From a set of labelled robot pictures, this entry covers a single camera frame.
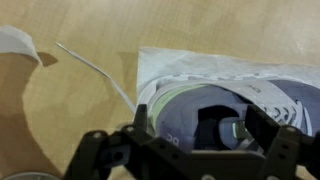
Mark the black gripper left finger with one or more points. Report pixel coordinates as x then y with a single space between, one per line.
139 122

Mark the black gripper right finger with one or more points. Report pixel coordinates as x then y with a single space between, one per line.
261 126

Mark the grey blue sneaker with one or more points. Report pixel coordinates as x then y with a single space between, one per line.
210 114

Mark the white paper towel sheet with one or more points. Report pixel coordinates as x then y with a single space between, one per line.
161 70

